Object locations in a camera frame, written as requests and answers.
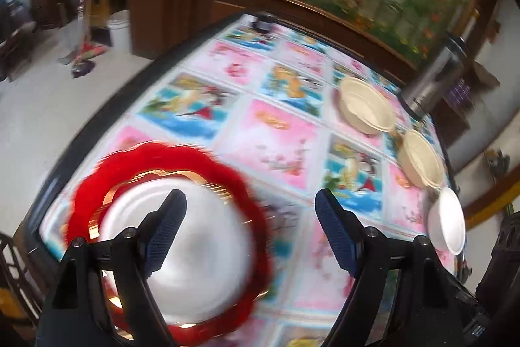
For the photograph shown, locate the white foam bowl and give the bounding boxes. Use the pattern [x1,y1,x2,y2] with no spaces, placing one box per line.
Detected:
[427,187,466,255]
[99,177,254,325]

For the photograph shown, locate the red plate with gold text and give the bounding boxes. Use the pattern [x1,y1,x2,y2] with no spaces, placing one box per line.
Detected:
[63,141,271,346]

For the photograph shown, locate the beige plastic bowl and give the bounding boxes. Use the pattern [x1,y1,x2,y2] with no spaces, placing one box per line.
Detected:
[397,129,444,189]
[338,77,396,136]

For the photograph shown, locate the purple bottles on shelf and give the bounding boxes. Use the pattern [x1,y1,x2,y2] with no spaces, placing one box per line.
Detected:
[447,78,471,108]

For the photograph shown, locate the stainless steel thermos jug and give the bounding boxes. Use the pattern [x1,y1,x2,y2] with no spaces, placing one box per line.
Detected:
[397,33,467,121]

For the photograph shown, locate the floor mop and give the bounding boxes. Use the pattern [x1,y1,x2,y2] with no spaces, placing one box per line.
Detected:
[58,0,108,79]

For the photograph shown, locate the colourful fruit pattern tablecloth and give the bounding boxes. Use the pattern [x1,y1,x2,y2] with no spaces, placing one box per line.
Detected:
[35,14,443,346]

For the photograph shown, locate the white plastic bucket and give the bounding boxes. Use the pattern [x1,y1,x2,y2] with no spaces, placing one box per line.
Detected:
[108,10,131,54]

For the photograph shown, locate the wooden counter cabinet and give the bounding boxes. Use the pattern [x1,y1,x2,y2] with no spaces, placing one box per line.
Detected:
[97,0,420,84]

